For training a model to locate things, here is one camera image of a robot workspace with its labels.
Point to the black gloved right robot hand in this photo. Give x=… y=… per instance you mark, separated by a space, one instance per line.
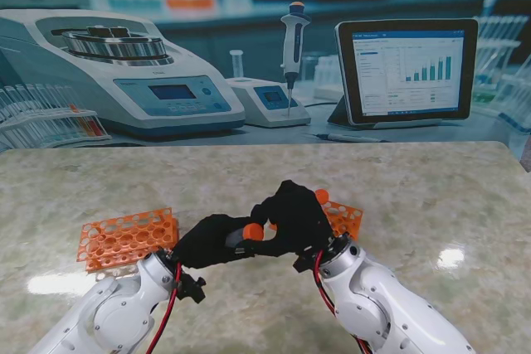
x=298 y=221

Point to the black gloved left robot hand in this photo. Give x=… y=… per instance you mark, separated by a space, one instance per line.
x=207 y=246

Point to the clear plastic test tube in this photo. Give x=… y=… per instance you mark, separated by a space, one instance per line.
x=235 y=239

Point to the orange round tube cap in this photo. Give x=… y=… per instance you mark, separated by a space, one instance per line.
x=322 y=195
x=254 y=231

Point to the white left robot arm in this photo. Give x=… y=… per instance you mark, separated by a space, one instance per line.
x=116 y=312

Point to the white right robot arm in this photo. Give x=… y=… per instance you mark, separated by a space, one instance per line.
x=386 y=308

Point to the orange test tube rack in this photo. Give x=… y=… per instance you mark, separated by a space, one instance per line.
x=346 y=219
x=120 y=234

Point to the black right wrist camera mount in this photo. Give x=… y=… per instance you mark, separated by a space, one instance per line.
x=305 y=263

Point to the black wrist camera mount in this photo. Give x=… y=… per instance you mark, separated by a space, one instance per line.
x=193 y=287
x=305 y=263

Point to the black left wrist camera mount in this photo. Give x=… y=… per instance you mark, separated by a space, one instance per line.
x=193 y=287

